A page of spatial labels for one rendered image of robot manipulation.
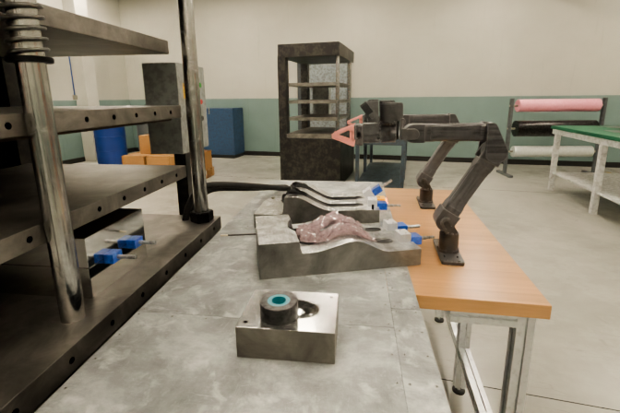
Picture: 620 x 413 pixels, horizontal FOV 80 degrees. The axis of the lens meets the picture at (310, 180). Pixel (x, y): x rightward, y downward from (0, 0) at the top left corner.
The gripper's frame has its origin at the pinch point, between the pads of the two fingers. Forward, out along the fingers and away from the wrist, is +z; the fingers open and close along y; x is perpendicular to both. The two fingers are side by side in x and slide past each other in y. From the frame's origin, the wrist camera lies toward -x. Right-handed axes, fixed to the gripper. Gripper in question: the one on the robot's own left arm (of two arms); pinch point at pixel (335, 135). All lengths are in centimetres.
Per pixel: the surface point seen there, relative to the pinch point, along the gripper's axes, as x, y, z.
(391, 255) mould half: 35.9, 15.0, -17.9
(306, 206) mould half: 29.4, -14.2, 13.6
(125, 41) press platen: -33, 9, 66
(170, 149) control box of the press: 8, -30, 79
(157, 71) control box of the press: -27, -30, 80
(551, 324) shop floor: 123, -92, -114
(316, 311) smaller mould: 33, 52, -1
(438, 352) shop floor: 121, -55, -45
